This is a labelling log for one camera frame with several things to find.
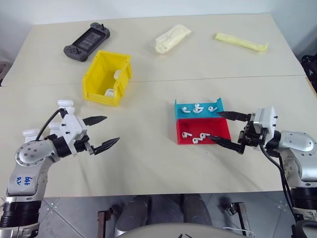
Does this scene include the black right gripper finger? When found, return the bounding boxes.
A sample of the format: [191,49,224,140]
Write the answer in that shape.
[217,111,251,122]
[207,135,246,155]

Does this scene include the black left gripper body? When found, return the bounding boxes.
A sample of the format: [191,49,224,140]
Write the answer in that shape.
[73,135,93,155]

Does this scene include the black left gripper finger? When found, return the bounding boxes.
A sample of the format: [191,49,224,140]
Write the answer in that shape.
[82,115,108,126]
[91,136,121,156]

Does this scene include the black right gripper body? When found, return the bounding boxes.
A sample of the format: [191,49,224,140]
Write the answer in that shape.
[238,113,268,151]

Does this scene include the yellow plastic bin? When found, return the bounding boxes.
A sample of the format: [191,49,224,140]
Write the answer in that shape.
[82,50,133,108]

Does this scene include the red open plastic tray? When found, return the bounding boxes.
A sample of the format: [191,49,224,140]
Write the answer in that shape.
[175,117,232,145]

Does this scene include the blue open plastic tray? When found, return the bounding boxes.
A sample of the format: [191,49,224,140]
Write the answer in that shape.
[173,97,225,120]

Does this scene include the dark rounded robot leg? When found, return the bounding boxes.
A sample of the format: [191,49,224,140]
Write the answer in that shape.
[182,193,214,227]
[115,194,152,234]

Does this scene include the pale yellow folded wrapper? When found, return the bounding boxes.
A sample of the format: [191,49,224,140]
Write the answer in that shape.
[213,32,270,53]

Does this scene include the dark grey handheld game console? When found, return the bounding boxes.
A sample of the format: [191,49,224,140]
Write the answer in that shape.
[63,22,111,63]

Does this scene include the black equipment beside table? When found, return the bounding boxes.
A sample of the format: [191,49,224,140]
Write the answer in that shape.
[300,54,317,78]

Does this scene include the white rounded robot torso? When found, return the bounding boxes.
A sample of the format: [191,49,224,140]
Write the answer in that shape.
[122,222,251,238]

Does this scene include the clear bag of white filling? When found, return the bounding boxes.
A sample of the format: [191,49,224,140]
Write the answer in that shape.
[148,23,193,56]

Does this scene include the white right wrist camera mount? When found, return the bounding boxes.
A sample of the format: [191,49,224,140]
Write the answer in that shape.
[252,106,279,141]

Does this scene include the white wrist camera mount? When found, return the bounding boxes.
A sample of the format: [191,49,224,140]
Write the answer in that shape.
[252,106,279,141]
[58,107,90,155]

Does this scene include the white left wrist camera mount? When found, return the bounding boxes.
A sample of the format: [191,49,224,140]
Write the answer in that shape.
[58,107,90,155]

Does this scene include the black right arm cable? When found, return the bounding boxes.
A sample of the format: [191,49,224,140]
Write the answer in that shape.
[262,143,304,225]

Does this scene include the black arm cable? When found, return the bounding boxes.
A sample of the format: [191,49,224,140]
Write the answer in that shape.
[34,108,63,142]
[262,143,304,225]

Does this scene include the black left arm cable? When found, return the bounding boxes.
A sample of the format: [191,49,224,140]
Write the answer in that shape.
[34,108,63,142]

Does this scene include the rusty metal stand frame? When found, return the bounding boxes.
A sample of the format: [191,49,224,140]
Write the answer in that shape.
[97,210,111,238]
[231,201,251,237]

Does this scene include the thin white floor cable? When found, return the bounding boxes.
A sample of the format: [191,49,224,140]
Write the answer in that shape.
[221,226,256,237]

